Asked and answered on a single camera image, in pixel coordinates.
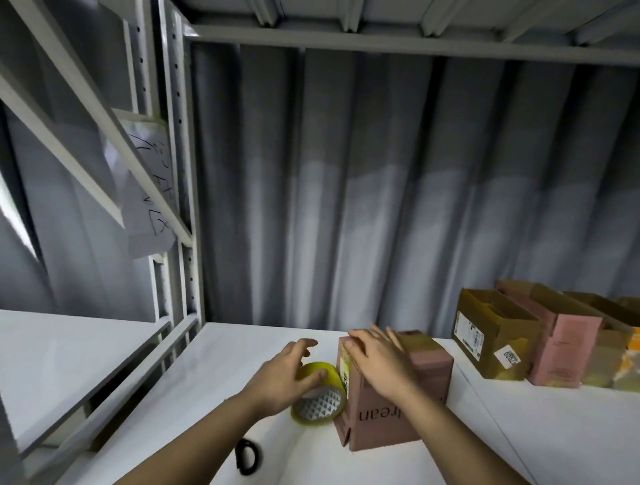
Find person's left hand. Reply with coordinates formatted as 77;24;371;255
242;336;322;421

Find brown box with 7020 sticker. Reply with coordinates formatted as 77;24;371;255
451;286;545;382

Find person's right forearm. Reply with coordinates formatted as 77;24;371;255
398;384;533;485

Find person's right hand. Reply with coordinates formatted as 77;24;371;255
345;324;425;408

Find white metal shelf rack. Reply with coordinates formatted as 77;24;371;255
0;0;208;485

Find yellow tape roll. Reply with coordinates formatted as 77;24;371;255
289;360;350;427

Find small brown labelled carton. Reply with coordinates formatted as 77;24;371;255
563;288;638;390

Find black scissors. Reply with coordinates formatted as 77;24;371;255
234;436;266;478

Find person's left forearm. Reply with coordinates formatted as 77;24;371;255
114;390;273;485

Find orange and white carton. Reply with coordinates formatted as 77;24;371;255
613;328;640;393

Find pink lettered cardboard box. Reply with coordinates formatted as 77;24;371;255
495;278;606;390
331;328;456;454

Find handwritten paper sheet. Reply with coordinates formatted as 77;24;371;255
119;168;181;263
109;106;183;218

